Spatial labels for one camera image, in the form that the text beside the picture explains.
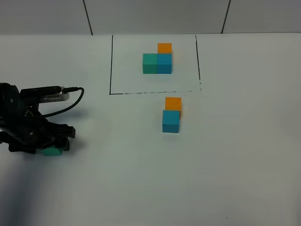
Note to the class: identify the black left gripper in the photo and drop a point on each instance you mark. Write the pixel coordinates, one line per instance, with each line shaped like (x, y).
(28, 134)

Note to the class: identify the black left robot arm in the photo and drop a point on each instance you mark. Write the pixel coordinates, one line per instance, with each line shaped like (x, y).
(10, 97)

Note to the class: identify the green template cube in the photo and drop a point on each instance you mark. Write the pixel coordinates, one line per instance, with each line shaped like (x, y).
(149, 63)

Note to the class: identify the blue template cube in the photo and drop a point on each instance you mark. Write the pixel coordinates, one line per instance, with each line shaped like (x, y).
(164, 63)

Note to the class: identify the orange template cube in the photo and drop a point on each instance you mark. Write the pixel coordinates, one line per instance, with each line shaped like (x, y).
(164, 48)

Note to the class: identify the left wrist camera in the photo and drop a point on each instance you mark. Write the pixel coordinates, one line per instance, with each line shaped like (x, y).
(44, 94)

